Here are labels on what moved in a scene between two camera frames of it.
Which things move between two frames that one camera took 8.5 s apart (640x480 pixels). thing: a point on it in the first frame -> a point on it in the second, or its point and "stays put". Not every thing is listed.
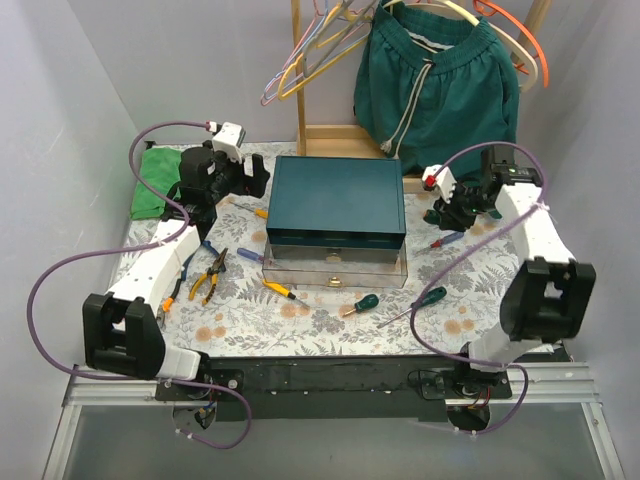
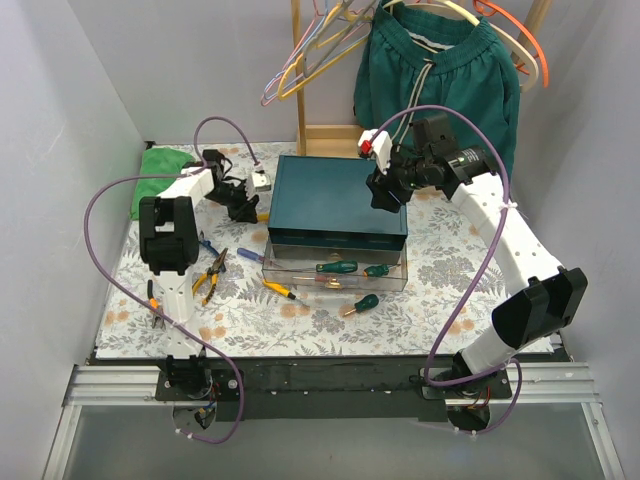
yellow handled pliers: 214,271 stays put
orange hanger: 487,9 stays put
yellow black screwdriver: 281,290 stays put
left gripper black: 248,173 -> 240,201
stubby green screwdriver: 369,302 stays put
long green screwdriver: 428,298 -> 339,266
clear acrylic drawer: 338,268 stays put
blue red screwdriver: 251,254 stays put
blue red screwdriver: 445,239 -> 327,279
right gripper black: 451,208 -> 388,185
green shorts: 433,89 stays put
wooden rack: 355,141 stays put
